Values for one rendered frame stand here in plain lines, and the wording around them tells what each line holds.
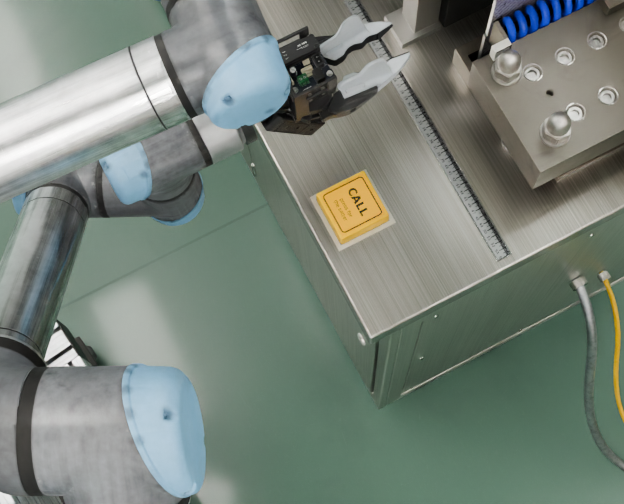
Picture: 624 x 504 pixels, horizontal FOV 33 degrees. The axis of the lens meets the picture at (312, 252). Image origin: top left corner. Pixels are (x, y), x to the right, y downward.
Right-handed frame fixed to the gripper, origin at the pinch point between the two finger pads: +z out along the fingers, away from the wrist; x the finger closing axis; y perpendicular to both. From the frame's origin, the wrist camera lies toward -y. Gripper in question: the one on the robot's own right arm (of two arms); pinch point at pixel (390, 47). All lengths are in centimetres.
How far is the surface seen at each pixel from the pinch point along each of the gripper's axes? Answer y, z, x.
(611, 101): -6.3, 21.3, -16.1
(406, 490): -109, -15, -42
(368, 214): -16.5, -9.1, -12.0
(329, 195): -16.5, -12.3, -7.5
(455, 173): -18.9, 3.9, -11.8
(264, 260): -109, -19, 15
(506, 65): -2.2, 11.3, -7.6
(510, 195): -18.9, 8.6, -17.7
